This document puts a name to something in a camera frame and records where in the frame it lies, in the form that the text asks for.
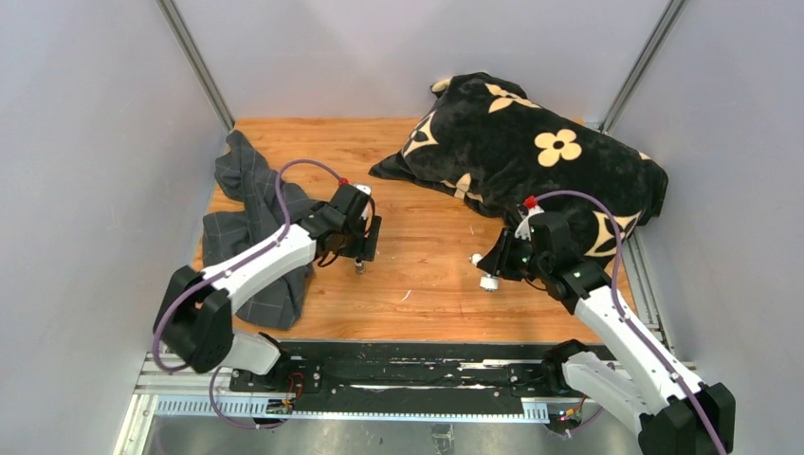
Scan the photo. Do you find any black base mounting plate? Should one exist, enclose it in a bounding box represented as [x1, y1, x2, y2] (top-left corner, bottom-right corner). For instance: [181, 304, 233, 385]
[224, 340, 581, 416]

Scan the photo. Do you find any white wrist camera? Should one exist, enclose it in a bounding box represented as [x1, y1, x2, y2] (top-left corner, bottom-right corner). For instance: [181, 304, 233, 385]
[355, 184, 373, 221]
[515, 206, 544, 241]

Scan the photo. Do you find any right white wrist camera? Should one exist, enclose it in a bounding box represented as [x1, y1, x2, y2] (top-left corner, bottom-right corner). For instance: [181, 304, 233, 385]
[515, 206, 544, 241]

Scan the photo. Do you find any black floral plush blanket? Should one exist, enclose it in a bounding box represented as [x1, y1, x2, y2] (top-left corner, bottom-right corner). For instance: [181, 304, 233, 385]
[370, 72, 669, 264]

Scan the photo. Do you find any left aluminium frame post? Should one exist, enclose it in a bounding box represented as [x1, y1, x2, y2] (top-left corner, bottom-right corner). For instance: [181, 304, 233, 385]
[155, 0, 235, 131]

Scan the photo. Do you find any right aluminium frame post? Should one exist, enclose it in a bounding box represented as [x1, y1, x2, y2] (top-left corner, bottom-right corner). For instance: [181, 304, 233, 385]
[598, 0, 687, 134]

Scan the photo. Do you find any purple cable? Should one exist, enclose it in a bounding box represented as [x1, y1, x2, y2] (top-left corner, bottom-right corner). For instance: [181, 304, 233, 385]
[150, 158, 351, 431]
[523, 190, 730, 455]

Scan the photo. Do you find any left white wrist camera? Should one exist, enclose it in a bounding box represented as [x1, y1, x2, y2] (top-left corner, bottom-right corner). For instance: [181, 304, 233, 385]
[355, 184, 373, 221]

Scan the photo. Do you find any white plastic water faucet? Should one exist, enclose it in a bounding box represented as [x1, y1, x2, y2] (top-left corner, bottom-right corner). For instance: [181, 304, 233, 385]
[469, 253, 499, 293]

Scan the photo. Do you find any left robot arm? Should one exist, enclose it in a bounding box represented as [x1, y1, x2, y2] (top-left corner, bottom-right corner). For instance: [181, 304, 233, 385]
[154, 182, 382, 391]

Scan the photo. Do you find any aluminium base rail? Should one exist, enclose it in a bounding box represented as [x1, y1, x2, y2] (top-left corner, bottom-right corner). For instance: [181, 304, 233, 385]
[116, 241, 722, 454]

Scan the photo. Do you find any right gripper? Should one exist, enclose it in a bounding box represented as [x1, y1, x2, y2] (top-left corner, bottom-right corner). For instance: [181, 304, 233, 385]
[479, 227, 549, 282]

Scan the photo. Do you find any aluminium frame post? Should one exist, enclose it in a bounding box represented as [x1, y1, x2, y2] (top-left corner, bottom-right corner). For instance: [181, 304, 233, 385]
[598, 0, 687, 134]
[155, 0, 235, 131]

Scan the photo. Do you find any grey checked cloth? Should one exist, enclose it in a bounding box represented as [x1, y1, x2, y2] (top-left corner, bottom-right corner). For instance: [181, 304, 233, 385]
[202, 130, 314, 330]

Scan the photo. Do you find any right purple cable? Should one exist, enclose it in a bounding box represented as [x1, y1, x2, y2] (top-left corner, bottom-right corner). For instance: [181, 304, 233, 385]
[523, 190, 730, 455]

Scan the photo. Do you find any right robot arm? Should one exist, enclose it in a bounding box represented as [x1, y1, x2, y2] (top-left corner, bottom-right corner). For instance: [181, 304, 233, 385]
[470, 210, 736, 454]

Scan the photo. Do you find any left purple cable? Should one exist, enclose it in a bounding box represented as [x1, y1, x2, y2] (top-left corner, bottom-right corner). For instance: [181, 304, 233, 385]
[150, 158, 351, 431]

